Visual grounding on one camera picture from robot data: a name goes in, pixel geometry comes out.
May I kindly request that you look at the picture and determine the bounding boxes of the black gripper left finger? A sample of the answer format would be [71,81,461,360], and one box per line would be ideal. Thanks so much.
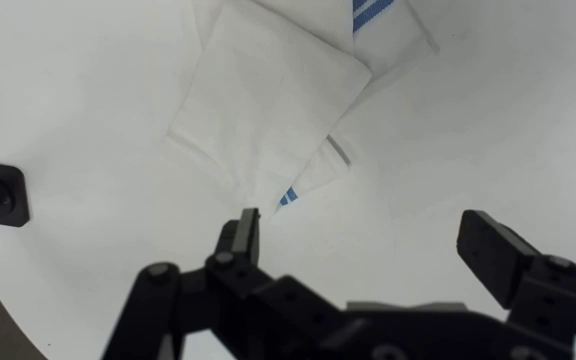
[101,207,344,360]

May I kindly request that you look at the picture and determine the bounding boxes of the white cloth with blue stripes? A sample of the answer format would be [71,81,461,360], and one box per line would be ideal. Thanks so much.
[165,0,440,214]

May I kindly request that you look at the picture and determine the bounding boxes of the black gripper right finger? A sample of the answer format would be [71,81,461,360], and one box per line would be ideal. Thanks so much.
[457,209,576,360]

